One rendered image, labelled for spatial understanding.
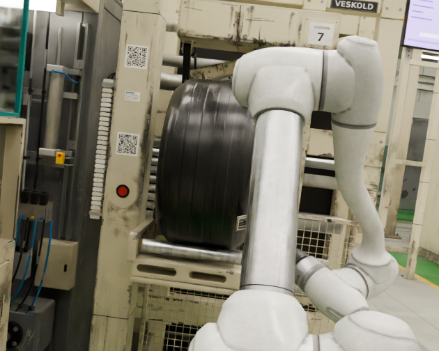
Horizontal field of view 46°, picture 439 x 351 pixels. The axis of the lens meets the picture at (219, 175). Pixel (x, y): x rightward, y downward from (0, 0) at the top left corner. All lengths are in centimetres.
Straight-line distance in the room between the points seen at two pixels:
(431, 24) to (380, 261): 438
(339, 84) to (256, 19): 94
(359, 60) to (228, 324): 59
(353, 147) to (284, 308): 44
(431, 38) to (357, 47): 451
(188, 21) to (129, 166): 62
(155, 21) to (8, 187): 70
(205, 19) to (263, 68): 93
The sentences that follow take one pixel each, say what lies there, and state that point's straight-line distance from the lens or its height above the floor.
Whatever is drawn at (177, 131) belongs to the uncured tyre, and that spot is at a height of 128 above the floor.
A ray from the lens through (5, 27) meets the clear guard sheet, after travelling 158.
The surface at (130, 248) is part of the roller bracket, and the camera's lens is 168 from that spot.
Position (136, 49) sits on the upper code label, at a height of 153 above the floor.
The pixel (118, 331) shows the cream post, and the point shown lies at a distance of 189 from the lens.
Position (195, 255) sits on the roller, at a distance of 168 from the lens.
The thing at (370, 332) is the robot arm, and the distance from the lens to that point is 88.
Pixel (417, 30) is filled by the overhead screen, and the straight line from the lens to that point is 557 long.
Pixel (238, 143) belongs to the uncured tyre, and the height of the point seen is 127.
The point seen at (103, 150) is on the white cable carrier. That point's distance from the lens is 179.
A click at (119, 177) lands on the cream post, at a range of 177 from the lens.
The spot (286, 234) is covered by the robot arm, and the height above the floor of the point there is 113.
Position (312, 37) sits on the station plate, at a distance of 201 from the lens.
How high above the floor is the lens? 130
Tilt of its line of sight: 5 degrees down
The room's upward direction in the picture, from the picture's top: 7 degrees clockwise
